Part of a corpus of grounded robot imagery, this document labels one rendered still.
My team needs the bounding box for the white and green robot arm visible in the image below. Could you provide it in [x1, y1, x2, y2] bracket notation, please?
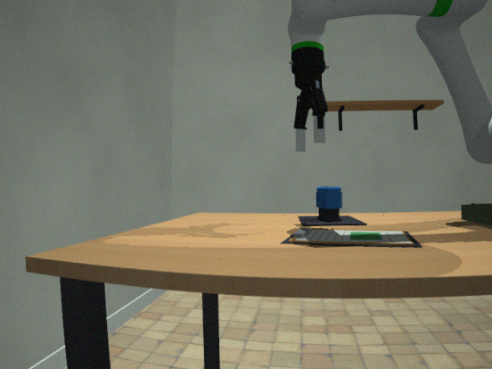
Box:
[288, 0, 492, 164]

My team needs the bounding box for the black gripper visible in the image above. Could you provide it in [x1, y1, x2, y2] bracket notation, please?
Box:
[294, 69, 328, 152]

